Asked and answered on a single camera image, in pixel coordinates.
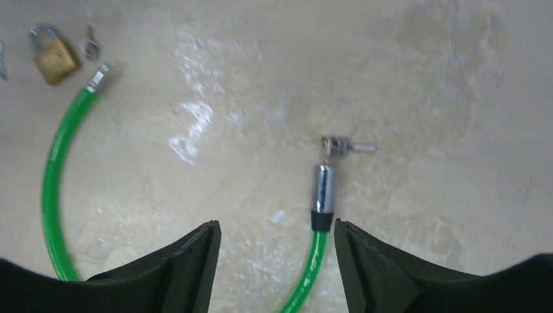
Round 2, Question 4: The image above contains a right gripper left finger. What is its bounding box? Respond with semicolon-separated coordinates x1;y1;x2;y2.
1;220;221;312

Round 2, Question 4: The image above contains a cable lock key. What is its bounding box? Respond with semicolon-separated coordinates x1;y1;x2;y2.
321;136;377;158

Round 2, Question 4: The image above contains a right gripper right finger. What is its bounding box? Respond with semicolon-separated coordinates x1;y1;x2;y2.
334;220;552;312

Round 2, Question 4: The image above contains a small brass padlock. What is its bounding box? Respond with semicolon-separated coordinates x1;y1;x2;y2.
29;23;81;85

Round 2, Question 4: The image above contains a green cable lock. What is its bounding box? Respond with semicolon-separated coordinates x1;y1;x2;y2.
41;63;328;312

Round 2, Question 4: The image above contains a tiny silver padlock key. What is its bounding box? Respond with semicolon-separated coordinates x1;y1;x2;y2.
79;24;101;61

